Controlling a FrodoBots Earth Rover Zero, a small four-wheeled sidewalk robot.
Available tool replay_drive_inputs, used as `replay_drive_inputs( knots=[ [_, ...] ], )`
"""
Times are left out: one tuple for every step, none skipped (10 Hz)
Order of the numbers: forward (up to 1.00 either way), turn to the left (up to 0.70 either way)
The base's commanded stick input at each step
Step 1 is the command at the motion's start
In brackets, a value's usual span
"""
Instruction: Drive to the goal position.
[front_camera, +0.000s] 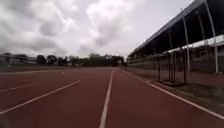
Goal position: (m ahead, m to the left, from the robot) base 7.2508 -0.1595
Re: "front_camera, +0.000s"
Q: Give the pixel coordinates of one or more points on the row of trees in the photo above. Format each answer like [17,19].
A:
[93,60]

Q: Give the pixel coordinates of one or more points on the red running track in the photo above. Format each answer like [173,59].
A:
[76,106]

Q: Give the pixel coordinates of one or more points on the grandstand building with roof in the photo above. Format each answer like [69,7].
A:
[196,40]

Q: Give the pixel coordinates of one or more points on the low distant building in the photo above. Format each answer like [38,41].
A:
[16,60]

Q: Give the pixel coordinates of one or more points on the dark metal frame stand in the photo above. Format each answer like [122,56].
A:
[173,71]

